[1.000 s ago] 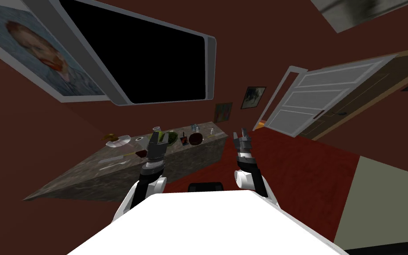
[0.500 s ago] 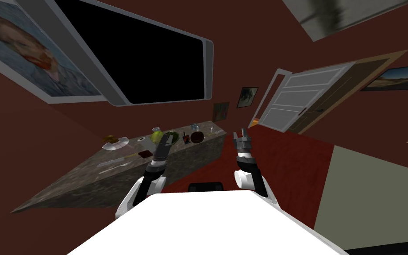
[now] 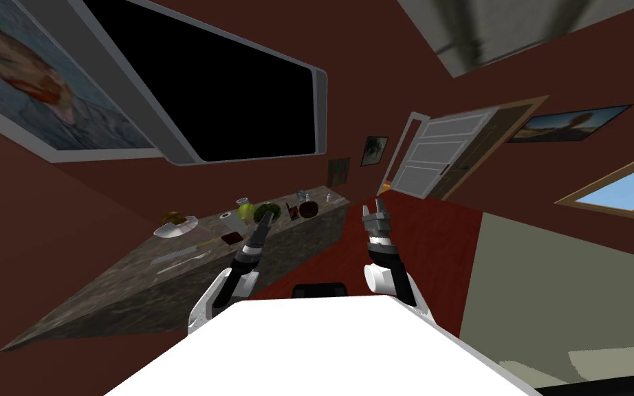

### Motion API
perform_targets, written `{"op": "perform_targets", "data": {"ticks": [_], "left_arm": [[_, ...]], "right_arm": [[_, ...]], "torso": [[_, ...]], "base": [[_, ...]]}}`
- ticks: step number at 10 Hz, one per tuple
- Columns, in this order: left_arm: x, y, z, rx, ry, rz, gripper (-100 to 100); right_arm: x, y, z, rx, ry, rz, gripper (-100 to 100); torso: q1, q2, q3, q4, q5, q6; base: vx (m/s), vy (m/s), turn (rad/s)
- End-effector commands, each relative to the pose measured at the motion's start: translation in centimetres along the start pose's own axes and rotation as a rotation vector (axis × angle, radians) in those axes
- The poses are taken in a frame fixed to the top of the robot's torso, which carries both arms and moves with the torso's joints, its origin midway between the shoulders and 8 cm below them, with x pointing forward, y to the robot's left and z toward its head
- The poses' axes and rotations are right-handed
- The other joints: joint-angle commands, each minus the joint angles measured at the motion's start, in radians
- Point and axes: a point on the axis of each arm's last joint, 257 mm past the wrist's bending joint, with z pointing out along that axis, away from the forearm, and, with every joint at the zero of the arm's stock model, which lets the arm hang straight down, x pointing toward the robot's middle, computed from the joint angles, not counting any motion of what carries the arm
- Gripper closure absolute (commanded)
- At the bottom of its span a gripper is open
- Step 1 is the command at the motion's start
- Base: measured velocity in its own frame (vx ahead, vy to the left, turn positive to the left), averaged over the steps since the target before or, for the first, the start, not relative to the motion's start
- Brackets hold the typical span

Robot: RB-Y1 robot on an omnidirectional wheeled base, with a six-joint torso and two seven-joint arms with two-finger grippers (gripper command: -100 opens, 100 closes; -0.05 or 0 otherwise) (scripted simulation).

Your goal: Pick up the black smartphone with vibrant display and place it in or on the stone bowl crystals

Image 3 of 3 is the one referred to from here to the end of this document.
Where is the white panelled door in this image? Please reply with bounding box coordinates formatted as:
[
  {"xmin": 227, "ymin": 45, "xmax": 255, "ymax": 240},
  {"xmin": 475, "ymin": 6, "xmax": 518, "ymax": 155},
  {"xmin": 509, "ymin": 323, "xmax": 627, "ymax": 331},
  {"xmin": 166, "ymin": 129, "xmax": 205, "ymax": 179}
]
[{"xmin": 384, "ymin": 107, "xmax": 501, "ymax": 200}]

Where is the white paper towel roll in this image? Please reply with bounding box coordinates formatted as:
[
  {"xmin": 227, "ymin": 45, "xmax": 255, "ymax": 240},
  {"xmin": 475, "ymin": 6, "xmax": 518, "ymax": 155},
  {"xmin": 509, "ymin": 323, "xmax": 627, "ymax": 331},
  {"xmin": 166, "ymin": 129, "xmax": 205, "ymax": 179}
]
[{"xmin": 219, "ymin": 211, "xmax": 249, "ymax": 234}]

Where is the wooden framed window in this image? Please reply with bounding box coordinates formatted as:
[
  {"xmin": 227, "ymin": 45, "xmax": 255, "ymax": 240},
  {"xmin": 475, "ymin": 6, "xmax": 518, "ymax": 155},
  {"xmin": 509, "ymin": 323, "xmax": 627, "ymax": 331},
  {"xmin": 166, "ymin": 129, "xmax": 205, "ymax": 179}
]
[{"xmin": 554, "ymin": 144, "xmax": 634, "ymax": 226}]

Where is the large black screen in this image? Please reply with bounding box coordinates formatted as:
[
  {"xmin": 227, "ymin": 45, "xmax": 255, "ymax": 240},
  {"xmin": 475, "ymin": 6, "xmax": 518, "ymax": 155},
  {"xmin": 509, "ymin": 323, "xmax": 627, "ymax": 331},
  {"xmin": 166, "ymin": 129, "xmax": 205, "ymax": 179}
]
[{"xmin": 17, "ymin": 0, "xmax": 329, "ymax": 167}]

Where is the wide landscape wall picture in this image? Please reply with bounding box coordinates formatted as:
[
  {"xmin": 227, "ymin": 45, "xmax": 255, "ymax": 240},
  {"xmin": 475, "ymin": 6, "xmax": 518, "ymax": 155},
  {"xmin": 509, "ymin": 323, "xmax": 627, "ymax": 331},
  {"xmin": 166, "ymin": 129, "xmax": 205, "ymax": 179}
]
[{"xmin": 506, "ymin": 104, "xmax": 634, "ymax": 144}]

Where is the large framed portrait painting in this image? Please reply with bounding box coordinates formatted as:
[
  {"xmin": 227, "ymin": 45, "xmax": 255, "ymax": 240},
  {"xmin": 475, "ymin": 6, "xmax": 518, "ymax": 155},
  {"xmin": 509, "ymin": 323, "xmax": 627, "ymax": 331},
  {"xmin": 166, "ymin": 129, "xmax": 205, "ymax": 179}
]
[{"xmin": 0, "ymin": 0, "xmax": 165, "ymax": 164}]

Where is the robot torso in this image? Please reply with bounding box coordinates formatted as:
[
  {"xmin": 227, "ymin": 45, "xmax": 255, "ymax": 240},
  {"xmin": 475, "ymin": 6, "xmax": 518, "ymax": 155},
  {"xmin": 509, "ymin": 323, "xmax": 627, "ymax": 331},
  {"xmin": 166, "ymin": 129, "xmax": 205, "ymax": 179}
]
[{"xmin": 102, "ymin": 282, "xmax": 543, "ymax": 396}]

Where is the small green framed picture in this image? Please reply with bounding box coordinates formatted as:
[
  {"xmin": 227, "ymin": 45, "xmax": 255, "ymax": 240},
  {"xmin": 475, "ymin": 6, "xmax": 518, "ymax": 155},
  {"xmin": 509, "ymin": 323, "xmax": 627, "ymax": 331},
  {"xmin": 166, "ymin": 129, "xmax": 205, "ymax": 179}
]
[{"xmin": 326, "ymin": 157, "xmax": 351, "ymax": 189}]

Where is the white bowl with bread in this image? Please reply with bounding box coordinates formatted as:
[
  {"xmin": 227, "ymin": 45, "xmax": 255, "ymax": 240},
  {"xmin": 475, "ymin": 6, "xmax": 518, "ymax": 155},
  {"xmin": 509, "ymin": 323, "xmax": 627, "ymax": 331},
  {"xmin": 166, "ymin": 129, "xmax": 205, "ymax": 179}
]
[{"xmin": 153, "ymin": 211, "xmax": 199, "ymax": 239}]

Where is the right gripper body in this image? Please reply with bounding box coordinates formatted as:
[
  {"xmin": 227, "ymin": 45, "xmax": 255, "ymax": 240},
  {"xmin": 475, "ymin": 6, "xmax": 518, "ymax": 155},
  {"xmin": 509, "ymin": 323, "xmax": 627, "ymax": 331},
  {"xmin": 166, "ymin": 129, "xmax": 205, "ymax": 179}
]
[{"xmin": 361, "ymin": 213, "xmax": 393, "ymax": 239}]

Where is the small dark framed picture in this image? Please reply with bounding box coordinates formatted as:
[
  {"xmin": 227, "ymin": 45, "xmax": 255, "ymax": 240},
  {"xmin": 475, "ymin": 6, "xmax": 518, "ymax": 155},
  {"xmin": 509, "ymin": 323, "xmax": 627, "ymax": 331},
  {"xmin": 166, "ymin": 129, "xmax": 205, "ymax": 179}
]
[{"xmin": 360, "ymin": 135, "xmax": 389, "ymax": 168}]

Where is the grey knife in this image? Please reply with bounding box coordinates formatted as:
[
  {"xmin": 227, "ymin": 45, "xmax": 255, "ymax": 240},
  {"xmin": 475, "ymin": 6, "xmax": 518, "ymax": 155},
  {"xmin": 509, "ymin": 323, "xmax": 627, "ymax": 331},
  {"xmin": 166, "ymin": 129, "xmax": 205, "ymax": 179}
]
[{"xmin": 149, "ymin": 245, "xmax": 199, "ymax": 266}]

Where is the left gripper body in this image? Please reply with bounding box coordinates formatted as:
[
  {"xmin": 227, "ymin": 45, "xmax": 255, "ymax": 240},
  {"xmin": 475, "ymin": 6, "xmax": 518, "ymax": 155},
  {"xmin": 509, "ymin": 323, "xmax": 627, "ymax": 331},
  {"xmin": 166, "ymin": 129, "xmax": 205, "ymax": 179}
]
[{"xmin": 246, "ymin": 212, "xmax": 275, "ymax": 252}]

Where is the green plate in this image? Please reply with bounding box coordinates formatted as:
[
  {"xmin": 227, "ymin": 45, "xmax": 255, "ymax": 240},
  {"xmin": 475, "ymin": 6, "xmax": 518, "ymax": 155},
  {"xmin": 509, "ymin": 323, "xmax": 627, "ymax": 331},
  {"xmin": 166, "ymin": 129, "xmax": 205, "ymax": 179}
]
[{"xmin": 253, "ymin": 202, "xmax": 283, "ymax": 225}]

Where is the grey spoon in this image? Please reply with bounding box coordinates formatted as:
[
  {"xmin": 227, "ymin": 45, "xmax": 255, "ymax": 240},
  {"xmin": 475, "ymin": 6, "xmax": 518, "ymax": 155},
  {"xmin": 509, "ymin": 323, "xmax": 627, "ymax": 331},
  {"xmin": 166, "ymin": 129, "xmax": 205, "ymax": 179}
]
[{"xmin": 156, "ymin": 252, "xmax": 212, "ymax": 276}]

